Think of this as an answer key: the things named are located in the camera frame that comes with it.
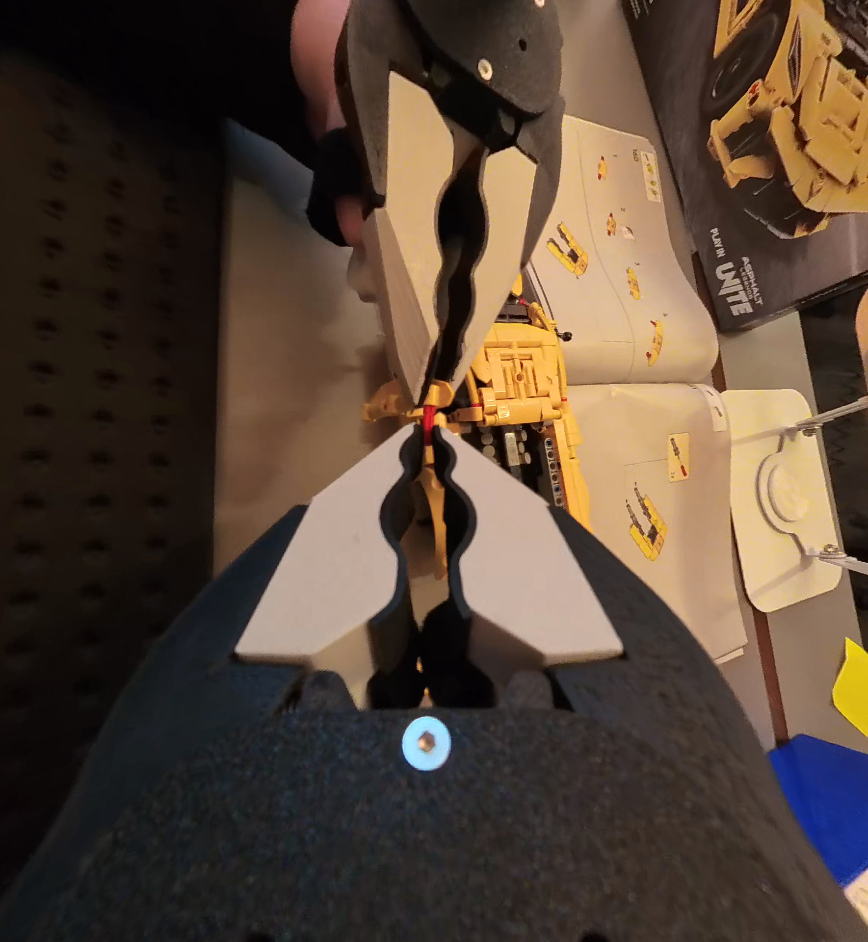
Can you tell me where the open instruction booklet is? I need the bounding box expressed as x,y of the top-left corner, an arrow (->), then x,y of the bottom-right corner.
522,114 -> 747,663

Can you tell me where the yellow toy brick car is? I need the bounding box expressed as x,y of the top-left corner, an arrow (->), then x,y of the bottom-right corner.
364,324 -> 593,582

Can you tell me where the black dotted mat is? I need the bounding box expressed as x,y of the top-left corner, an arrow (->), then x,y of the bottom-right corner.
0,44 -> 221,737

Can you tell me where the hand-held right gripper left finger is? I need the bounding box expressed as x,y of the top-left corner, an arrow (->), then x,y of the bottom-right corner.
234,424 -> 423,709

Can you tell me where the grey desk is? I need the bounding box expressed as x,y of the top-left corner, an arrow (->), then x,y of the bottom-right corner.
0,74 -> 868,759

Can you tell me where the yellow curved panel brick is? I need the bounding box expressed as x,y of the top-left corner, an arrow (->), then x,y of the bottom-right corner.
364,379 -> 413,424

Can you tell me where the white desk lamp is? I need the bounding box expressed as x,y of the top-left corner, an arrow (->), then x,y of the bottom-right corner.
721,256 -> 868,613

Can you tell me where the yellow sticky note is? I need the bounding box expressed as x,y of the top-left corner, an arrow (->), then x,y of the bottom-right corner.
831,636 -> 868,738

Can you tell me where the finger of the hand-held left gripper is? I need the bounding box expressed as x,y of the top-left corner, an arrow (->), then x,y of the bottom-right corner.
360,70 -> 495,407
434,147 -> 539,393

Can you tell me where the person's left hand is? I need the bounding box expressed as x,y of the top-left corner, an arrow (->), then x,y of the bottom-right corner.
290,0 -> 387,304

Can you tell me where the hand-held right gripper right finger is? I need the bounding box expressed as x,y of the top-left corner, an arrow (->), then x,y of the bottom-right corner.
434,427 -> 625,690

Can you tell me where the blue plastic bin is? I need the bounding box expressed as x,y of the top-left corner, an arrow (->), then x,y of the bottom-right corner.
767,732 -> 868,942

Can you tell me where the toy car product box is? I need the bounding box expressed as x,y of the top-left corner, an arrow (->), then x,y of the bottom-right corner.
620,0 -> 868,334

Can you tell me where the yellow connector with red axle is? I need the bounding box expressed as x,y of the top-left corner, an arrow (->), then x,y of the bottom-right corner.
404,379 -> 455,451

